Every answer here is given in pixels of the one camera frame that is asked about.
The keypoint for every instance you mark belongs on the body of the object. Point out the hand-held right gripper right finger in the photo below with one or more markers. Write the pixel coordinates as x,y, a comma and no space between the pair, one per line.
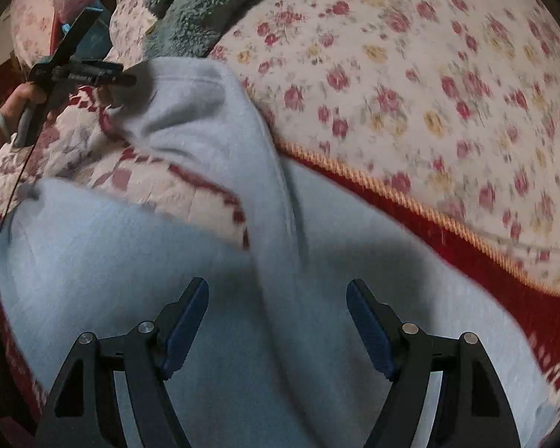
369,331

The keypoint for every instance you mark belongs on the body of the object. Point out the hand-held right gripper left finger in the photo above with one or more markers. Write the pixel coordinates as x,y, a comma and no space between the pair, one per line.
185,324

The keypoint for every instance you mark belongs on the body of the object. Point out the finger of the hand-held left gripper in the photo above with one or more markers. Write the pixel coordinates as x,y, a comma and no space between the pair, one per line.
77,35
100,74

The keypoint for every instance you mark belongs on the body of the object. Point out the light blue pants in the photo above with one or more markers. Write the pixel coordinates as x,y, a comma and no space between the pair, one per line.
242,289

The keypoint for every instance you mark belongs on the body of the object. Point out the person's left hand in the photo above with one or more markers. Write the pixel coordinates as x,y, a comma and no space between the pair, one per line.
21,105

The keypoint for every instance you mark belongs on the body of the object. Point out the teal cloth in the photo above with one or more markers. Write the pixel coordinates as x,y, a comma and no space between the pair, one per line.
91,21

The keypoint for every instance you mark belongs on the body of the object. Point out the red patterned blanket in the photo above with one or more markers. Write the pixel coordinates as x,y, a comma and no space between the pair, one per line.
135,177

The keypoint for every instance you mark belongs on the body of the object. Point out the grey-green fleece garment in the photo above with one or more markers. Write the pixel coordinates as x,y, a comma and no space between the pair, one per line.
200,4

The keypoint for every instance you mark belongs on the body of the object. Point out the floral bedsheet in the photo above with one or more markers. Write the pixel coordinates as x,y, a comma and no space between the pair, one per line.
401,102

